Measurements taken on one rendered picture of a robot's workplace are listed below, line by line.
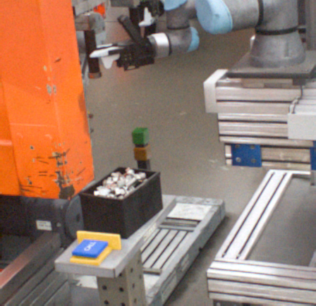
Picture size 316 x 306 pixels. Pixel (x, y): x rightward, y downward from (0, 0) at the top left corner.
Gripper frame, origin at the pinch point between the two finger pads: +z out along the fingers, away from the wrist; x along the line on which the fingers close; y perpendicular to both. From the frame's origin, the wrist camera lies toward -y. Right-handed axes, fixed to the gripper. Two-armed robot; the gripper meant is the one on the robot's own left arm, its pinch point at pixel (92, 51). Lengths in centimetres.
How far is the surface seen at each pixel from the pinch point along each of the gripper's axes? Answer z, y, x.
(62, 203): 18.4, 43.5, -8.9
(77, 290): 19, 70, -17
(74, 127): 17.0, 12.1, -31.1
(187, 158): -68, 83, 93
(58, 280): 28, 57, -30
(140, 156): -0.6, 24.3, -32.9
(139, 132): -0.9, 17.2, -33.1
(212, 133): -94, 83, 117
